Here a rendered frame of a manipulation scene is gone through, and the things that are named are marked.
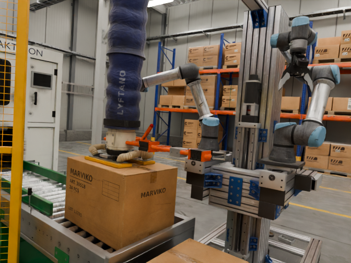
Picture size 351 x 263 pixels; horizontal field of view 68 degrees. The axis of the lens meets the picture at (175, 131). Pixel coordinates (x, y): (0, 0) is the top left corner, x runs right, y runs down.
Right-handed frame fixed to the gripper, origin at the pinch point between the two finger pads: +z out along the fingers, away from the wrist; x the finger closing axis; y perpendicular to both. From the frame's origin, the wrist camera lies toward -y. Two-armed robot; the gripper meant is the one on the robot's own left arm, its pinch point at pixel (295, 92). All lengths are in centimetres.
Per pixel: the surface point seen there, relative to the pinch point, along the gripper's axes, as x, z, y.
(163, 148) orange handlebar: 62, 33, 2
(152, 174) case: 68, 48, 6
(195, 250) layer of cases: 41, 87, 6
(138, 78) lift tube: 84, -6, 20
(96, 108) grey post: 234, 9, 280
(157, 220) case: 64, 76, 12
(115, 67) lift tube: 96, -10, 15
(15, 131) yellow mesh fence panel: 150, 31, 4
